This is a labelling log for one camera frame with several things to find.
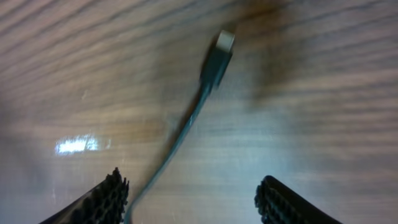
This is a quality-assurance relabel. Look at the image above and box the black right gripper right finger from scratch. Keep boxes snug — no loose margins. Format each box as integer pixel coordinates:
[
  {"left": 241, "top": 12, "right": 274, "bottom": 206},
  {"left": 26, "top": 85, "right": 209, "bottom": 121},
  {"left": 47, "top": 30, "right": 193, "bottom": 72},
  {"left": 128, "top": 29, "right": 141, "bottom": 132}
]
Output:
[{"left": 254, "top": 175, "right": 341, "bottom": 224}]

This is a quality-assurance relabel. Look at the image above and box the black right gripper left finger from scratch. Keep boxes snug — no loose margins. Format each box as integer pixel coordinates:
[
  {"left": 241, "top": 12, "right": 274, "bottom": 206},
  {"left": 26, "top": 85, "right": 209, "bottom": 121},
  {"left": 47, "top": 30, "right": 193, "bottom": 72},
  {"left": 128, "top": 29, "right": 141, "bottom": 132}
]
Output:
[{"left": 40, "top": 168, "right": 129, "bottom": 224}]

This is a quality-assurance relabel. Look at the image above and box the black USB charging cable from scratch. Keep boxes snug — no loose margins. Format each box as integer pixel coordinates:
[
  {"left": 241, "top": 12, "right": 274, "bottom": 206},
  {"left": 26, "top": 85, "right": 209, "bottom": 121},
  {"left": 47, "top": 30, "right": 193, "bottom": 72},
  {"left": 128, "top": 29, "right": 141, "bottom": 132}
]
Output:
[{"left": 123, "top": 29, "right": 236, "bottom": 224}]

